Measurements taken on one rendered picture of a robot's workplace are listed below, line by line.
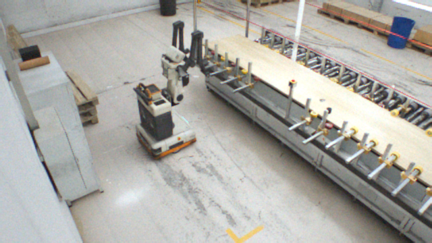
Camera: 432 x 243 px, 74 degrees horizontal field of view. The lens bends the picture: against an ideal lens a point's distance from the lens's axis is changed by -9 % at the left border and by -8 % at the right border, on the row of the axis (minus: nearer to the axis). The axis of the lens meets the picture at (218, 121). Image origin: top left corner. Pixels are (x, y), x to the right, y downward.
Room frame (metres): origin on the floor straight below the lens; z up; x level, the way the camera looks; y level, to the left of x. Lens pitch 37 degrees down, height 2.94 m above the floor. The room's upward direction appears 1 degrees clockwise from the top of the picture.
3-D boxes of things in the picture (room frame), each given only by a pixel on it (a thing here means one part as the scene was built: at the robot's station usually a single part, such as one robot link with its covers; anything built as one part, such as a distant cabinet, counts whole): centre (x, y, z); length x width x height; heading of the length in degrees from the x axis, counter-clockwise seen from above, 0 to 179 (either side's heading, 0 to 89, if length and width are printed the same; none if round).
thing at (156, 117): (3.36, 0.82, 0.59); 0.55 x 0.34 x 0.83; 37
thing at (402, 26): (7.40, -4.63, 0.36); 0.59 x 0.57 x 0.73; 127
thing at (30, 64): (2.73, 1.90, 1.59); 0.30 x 0.08 x 0.08; 127
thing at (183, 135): (3.41, 0.74, 0.16); 0.67 x 0.64 x 0.25; 127
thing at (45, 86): (2.65, 1.83, 0.78); 0.90 x 0.45 x 1.55; 37
